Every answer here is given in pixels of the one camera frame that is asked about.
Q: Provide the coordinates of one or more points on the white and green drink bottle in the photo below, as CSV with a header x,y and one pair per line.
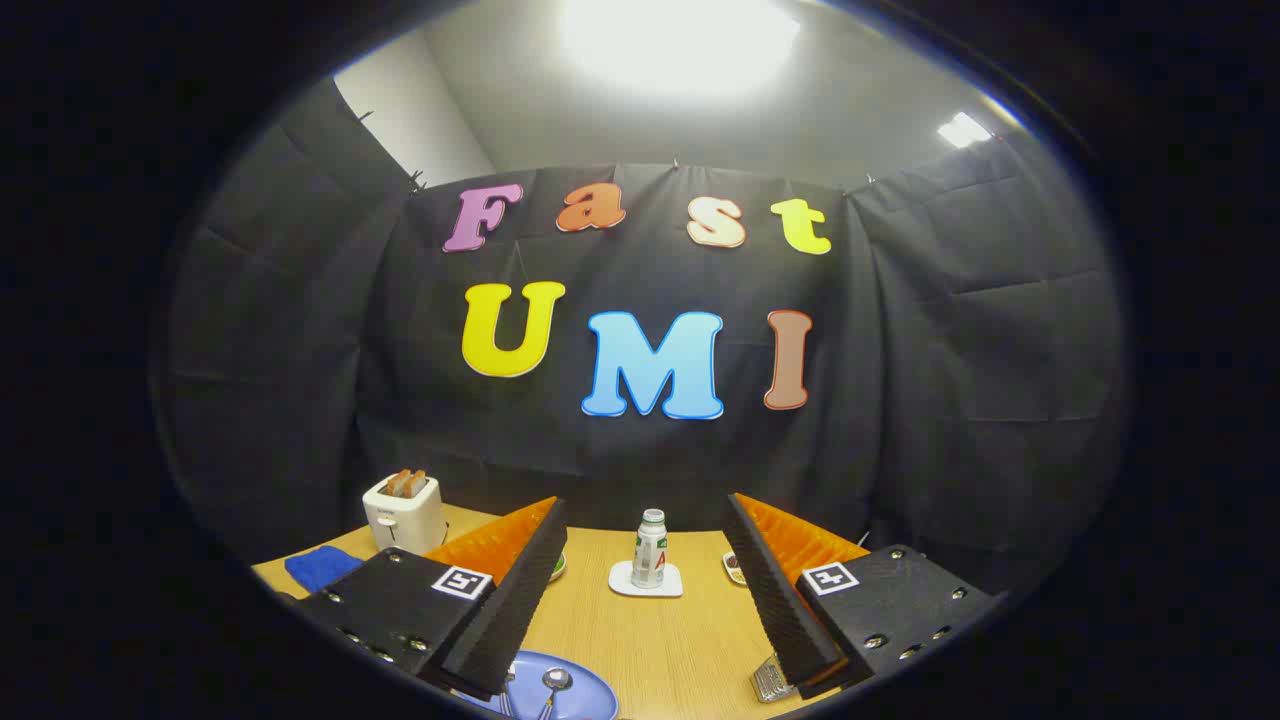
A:
x,y
648,555

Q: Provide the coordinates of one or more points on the white toaster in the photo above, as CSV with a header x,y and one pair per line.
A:
x,y
405,520

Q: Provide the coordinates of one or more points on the blue folded cloth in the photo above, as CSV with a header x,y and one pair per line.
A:
x,y
320,568

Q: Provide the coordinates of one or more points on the toasted bread slice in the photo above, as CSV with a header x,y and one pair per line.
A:
x,y
397,484
418,480

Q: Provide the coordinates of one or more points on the oval plate with food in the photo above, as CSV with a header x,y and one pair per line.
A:
x,y
556,568

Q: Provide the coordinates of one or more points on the blue round plate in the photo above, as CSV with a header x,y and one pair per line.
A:
x,y
590,700

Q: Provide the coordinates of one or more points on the large ceiling light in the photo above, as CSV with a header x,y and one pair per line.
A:
x,y
680,45

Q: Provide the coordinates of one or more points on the small ceiling light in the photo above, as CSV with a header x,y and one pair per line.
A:
x,y
962,130

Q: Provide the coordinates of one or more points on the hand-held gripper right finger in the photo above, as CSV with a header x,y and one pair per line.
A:
x,y
780,600

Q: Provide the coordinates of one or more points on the white square coaster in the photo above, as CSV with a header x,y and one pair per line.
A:
x,y
622,583

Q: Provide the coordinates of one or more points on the white divided snack tray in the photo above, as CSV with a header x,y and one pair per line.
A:
x,y
733,570

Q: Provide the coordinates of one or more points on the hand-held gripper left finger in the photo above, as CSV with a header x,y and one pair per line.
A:
x,y
510,610

